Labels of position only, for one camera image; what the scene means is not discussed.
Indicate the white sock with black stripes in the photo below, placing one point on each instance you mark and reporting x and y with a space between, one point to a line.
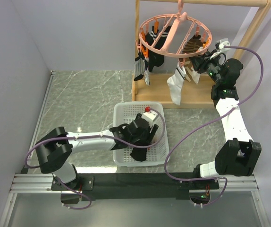
175 83

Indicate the aluminium rail frame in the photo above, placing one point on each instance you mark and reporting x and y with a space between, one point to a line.
41 183

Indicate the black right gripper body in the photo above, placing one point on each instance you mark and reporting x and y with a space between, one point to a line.
211 65

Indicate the wooden hanger rack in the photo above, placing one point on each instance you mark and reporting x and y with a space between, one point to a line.
197 96

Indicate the hanging brown striped sock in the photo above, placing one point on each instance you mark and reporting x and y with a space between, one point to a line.
195 40

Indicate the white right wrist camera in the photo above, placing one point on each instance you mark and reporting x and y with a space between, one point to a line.
221 46

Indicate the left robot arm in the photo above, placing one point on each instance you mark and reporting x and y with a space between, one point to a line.
53 155

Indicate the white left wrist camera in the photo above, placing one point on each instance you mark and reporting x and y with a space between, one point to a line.
150 116

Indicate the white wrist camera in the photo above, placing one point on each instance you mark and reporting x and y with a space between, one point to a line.
150 116
221 46

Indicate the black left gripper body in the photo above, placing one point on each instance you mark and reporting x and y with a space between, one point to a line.
147 136

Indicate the white plastic laundry basket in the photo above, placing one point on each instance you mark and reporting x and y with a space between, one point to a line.
125 113

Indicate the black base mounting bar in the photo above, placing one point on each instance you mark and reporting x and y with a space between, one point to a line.
133 186

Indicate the hanging black white striped sock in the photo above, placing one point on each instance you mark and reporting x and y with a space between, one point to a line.
141 68

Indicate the pink round clip hanger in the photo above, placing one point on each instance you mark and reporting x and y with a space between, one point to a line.
173 20

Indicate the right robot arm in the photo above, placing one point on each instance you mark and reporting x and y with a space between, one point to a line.
240 153

